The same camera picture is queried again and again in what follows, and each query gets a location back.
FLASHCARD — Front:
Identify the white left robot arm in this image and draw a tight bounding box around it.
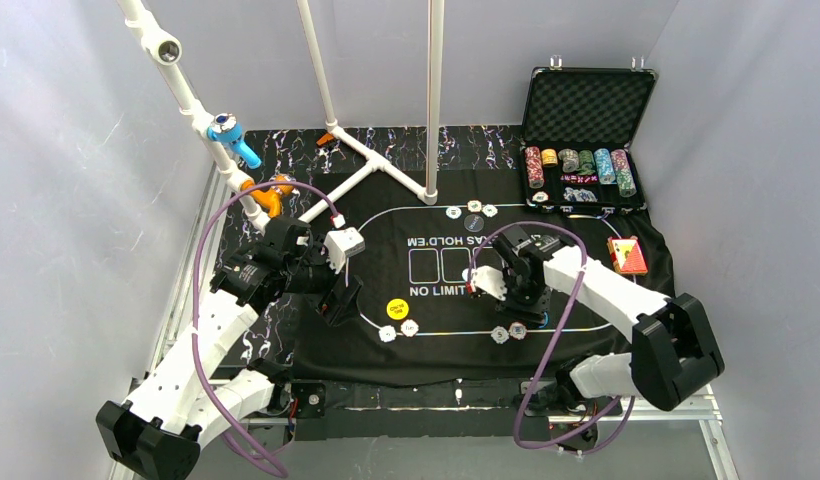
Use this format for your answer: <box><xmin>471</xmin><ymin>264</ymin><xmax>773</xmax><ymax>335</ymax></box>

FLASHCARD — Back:
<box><xmin>96</xmin><ymin>216</ymin><xmax>365</xmax><ymax>479</ymax></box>

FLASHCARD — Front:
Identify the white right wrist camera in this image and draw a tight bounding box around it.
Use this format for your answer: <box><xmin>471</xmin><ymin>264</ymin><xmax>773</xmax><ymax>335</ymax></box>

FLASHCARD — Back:
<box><xmin>467</xmin><ymin>266</ymin><xmax>507</xmax><ymax>301</ymax></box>

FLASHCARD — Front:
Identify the pink poker chip stack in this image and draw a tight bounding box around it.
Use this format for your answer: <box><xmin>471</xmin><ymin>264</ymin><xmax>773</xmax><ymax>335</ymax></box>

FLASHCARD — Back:
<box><xmin>610</xmin><ymin>149</ymin><xmax>637</xmax><ymax>198</ymax></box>

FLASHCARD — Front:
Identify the playing card deck box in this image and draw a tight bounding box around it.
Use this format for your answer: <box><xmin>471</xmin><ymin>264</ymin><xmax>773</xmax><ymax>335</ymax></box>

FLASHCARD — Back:
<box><xmin>607</xmin><ymin>236</ymin><xmax>649</xmax><ymax>275</ymax></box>

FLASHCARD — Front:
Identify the black poker chip case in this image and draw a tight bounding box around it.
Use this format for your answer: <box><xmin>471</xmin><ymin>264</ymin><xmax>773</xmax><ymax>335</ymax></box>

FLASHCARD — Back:
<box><xmin>517</xmin><ymin>65</ymin><xmax>658</xmax><ymax>216</ymax></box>

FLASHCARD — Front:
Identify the yellow big blind button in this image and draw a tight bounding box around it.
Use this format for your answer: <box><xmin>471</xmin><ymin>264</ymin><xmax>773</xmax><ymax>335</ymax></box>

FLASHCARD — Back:
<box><xmin>385</xmin><ymin>298</ymin><xmax>410</xmax><ymax>321</ymax></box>

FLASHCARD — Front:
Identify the light blue chip stack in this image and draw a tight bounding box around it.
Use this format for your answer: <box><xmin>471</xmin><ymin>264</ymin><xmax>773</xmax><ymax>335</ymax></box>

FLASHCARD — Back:
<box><xmin>593</xmin><ymin>148</ymin><xmax>616</xmax><ymax>185</ymax></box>

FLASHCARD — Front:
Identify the clear dealer button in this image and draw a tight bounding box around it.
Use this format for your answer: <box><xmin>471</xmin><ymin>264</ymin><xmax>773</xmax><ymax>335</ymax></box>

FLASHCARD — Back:
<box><xmin>463</xmin><ymin>213</ymin><xmax>485</xmax><ymax>233</ymax></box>

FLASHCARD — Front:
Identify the aluminium frame rail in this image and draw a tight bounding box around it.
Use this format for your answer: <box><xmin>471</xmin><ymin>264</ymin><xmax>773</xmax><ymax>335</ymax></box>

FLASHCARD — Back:
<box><xmin>108</xmin><ymin>165</ymin><xmax>739</xmax><ymax>480</ymax></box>

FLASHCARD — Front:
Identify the grey poker chip stack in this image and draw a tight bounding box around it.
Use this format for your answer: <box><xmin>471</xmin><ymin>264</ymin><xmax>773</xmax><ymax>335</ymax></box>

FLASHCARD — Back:
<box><xmin>558</xmin><ymin>149</ymin><xmax>580</xmax><ymax>173</ymax></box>

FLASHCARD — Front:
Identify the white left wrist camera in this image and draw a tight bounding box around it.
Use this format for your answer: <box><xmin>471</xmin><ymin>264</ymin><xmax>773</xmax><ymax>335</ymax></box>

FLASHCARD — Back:
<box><xmin>324</xmin><ymin>227</ymin><xmax>365</xmax><ymax>273</ymax></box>

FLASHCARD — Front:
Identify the green poker chip stack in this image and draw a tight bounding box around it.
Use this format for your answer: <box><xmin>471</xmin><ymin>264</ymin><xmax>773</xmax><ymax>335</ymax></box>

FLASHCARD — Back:
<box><xmin>577</xmin><ymin>149</ymin><xmax>596</xmax><ymax>176</ymax></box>

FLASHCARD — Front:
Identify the black poker table mat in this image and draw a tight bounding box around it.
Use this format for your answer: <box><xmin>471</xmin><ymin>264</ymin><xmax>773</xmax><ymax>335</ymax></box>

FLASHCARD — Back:
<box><xmin>289</xmin><ymin>170</ymin><xmax>674</xmax><ymax>386</ymax></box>

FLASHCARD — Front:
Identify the blue plastic faucet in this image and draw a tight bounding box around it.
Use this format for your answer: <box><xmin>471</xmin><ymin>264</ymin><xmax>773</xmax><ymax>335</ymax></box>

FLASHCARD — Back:
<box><xmin>206</xmin><ymin>113</ymin><xmax>262</xmax><ymax>169</ymax></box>

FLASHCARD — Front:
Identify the orange plastic faucet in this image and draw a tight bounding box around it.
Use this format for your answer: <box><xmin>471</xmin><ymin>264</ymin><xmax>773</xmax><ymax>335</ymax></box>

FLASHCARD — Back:
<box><xmin>239</xmin><ymin>174</ymin><xmax>295</xmax><ymax>218</ymax></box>

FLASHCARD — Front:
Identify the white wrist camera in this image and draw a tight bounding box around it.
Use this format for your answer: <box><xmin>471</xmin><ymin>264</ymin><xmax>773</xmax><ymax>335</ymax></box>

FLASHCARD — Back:
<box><xmin>467</xmin><ymin>266</ymin><xmax>507</xmax><ymax>301</ymax></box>
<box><xmin>324</xmin><ymin>227</ymin><xmax>365</xmax><ymax>273</ymax></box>

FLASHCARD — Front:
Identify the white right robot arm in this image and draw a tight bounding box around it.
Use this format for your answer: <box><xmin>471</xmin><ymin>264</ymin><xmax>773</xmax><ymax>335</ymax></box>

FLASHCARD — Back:
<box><xmin>469</xmin><ymin>227</ymin><xmax>725</xmax><ymax>411</ymax></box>

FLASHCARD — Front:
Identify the red poker chip stack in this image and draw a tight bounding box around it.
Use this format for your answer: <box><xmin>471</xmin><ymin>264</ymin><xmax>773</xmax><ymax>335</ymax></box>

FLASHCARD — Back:
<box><xmin>524</xmin><ymin>146</ymin><xmax>544</xmax><ymax>189</ymax></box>

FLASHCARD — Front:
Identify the white PVC pipe frame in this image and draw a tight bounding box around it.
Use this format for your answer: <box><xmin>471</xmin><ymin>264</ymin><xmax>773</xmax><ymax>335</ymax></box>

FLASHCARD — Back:
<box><xmin>115</xmin><ymin>0</ymin><xmax>446</xmax><ymax>233</ymax></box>

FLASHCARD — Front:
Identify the yellow poker chip stack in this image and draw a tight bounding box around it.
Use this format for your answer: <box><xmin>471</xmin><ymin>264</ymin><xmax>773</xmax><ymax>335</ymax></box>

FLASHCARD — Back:
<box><xmin>541</xmin><ymin>148</ymin><xmax>559</xmax><ymax>168</ymax></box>

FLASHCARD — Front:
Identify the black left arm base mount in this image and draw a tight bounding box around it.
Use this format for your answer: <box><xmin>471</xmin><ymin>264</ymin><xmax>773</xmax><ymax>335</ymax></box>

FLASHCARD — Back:
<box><xmin>245</xmin><ymin>358</ymin><xmax>328</xmax><ymax>454</ymax></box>

